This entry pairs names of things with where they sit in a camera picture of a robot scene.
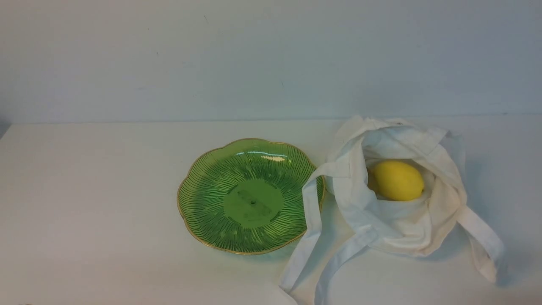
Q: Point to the white cloth tote bag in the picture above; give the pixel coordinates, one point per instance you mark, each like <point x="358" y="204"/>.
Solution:
<point x="415" y="228"/>

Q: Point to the brown pear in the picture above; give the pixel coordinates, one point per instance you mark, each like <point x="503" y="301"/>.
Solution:
<point x="372" y="182"/>

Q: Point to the green ribbed glass plate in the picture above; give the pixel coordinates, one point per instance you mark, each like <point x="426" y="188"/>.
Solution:
<point x="246" y="197"/>

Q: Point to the yellow lemon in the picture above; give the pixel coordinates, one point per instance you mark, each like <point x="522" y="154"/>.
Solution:
<point x="398" y="181"/>

